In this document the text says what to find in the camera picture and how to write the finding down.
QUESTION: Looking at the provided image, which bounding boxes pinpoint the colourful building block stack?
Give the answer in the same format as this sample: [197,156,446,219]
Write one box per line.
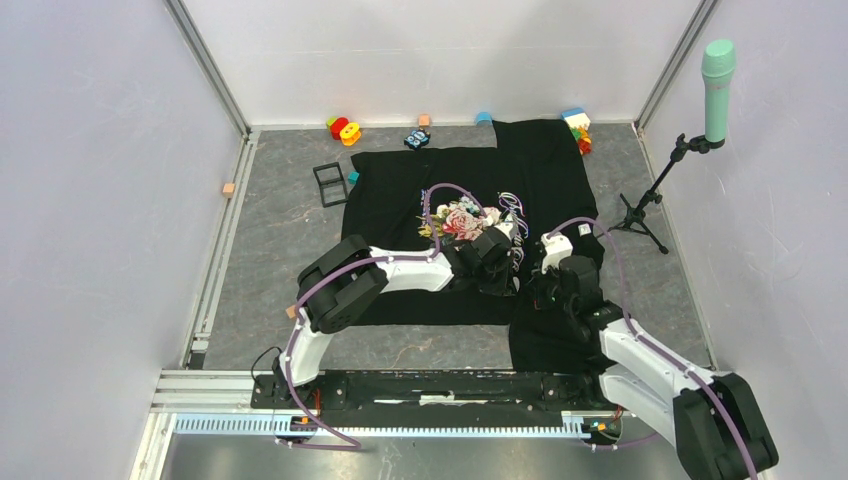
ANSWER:
[561,107,592,155]

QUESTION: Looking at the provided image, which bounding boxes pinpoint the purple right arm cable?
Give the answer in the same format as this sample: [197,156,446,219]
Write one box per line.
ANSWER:
[544,217,760,480]

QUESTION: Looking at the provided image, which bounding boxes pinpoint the black microphone tripod stand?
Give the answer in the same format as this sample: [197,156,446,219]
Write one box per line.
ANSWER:
[610,134,725,255]

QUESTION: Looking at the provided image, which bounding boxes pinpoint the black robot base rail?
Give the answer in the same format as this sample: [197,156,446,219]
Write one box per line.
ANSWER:
[250,370,618,429]

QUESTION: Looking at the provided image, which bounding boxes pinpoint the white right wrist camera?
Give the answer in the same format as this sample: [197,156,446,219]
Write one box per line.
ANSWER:
[540,232,573,274]

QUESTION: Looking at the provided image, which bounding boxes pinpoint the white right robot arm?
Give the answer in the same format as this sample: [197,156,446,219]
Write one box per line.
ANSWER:
[529,255,779,479]

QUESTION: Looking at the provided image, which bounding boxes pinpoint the white toothed cable strip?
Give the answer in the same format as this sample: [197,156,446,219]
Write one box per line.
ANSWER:
[173,413,590,440]

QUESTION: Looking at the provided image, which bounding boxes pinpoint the small wooden cube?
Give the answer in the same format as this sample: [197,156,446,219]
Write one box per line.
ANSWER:
[221,183,236,199]

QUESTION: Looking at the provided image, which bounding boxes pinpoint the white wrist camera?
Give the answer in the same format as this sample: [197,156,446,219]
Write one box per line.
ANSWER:
[493,221,521,243]
[540,232,573,274]

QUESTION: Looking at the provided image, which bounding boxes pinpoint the black square display frame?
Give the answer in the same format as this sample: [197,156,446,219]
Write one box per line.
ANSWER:
[312,162,349,208]

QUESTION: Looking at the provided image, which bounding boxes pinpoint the red yellow toy rings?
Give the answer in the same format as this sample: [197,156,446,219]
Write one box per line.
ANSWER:
[325,115,363,148]

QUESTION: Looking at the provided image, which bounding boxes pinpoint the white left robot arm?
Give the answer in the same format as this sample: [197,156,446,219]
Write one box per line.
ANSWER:
[275,220,520,408]

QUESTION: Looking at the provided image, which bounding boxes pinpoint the blue black toy car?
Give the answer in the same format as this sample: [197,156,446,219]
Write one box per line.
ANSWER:
[404,129,431,151]

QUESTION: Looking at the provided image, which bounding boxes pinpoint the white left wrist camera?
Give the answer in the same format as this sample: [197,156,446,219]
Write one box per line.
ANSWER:
[493,221,521,243]

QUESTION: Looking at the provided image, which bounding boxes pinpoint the black floral t-shirt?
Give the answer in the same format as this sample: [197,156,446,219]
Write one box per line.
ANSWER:
[341,120,600,374]

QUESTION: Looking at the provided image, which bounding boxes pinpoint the light blue arch block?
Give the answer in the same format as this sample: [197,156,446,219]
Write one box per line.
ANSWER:
[474,111,493,126]

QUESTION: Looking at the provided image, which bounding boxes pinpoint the mint green microphone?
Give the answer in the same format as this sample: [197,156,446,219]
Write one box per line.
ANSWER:
[701,39,736,144]

